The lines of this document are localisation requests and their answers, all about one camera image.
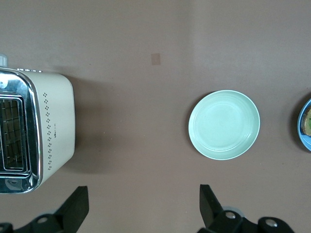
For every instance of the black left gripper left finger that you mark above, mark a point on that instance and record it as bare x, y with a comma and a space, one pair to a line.
68, 211

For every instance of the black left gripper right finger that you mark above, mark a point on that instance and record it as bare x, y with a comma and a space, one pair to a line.
215, 213

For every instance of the green lettuce leaf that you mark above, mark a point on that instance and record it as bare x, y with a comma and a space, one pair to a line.
309, 121

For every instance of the green plate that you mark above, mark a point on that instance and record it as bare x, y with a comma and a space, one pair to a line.
223, 125

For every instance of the blue plate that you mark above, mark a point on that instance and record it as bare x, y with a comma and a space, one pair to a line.
301, 136

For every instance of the cream and chrome toaster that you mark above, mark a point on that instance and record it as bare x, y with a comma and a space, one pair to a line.
58, 116

